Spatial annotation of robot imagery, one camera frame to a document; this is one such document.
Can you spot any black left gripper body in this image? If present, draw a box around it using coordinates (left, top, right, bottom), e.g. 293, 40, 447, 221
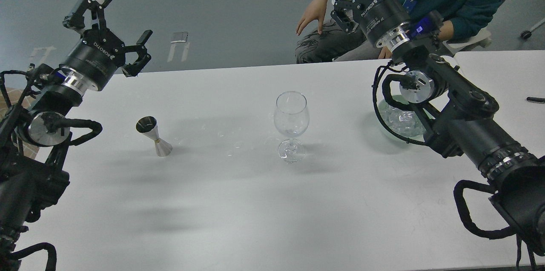
60, 29, 125, 91

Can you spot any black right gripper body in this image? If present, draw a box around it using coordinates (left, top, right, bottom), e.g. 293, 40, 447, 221
353, 0, 410, 48

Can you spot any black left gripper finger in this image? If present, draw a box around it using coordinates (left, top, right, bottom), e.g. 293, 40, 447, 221
63, 0, 113, 36
121, 29, 152, 77

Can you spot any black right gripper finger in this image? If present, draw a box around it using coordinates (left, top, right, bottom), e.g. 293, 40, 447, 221
330, 0, 356, 33

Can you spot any steel cocktail jigger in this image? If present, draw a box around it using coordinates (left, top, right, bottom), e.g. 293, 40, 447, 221
135, 116, 172, 157

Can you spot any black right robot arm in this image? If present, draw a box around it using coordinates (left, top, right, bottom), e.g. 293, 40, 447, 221
331, 0, 545, 271

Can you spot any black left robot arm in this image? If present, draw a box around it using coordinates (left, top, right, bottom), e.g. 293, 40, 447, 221
0, 0, 152, 271

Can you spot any pile of ice cubes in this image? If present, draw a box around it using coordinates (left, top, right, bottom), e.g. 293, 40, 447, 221
380, 107, 420, 136

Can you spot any clear wine glass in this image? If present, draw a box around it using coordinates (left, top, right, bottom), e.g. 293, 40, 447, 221
274, 91, 310, 163

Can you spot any person's right hand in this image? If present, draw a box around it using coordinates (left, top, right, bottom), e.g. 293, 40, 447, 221
295, 0, 328, 36

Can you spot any seated person in teal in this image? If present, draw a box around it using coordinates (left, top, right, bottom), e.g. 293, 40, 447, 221
295, 0, 504, 64

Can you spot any beige checkered sofa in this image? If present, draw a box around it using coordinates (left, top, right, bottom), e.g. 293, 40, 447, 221
0, 88, 41, 161

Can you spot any white office chair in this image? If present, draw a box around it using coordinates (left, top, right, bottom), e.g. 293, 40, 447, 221
442, 27, 492, 55

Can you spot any black marker pen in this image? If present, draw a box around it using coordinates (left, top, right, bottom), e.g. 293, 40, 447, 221
526, 97, 545, 104

